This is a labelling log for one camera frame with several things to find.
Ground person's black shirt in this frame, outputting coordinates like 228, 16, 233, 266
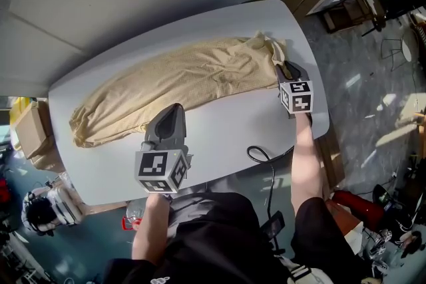
103, 191, 370, 284

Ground large cardboard box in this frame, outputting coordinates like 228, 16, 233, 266
31, 136, 66, 174

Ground person's right forearm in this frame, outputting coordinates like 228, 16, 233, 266
290, 112, 324, 215

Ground wire frame stool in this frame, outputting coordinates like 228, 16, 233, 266
380, 37, 414, 72

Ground open cardboard box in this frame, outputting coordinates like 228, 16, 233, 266
327, 199, 364, 255

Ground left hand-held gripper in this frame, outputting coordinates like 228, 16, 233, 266
134, 102, 194, 194

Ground black chair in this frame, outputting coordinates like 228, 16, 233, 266
361, 0, 426, 38

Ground black flat device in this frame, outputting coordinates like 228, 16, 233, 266
259, 210, 287, 244

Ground yellow plastic bin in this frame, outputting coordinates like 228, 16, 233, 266
9, 96, 33, 151

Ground wooden chair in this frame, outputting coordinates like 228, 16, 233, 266
322, 0, 389, 35

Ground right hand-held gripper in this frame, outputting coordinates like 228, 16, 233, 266
274, 61, 315, 119

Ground black cable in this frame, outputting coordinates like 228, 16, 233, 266
246, 145, 298, 231

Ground person's left forearm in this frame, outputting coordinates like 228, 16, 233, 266
130, 192, 172, 265

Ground grey waist pouch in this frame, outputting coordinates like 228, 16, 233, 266
278, 255, 334, 284

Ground small cardboard box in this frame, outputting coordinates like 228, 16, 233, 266
14, 102, 55, 160

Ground red bag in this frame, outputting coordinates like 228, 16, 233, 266
332, 189, 395, 232

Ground clear water jug red handle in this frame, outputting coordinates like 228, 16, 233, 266
122, 199, 148, 232

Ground silver suitcase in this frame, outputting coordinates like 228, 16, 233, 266
46, 184, 85, 227

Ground beige cloth trousers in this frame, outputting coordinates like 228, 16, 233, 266
69, 30, 288, 149

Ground stack of wooden planks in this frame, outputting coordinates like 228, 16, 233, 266
314, 129, 345, 198

